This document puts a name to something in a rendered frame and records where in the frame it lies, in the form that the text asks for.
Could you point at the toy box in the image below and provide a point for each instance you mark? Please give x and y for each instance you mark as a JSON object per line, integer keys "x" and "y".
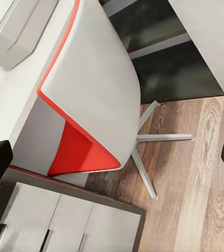
{"x": 21, "y": 29}

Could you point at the swivel chair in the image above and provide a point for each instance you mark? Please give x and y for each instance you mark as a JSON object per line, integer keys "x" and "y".
{"x": 91, "y": 82}

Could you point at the desk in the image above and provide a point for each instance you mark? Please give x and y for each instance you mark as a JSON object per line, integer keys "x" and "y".
{"x": 43, "y": 214}

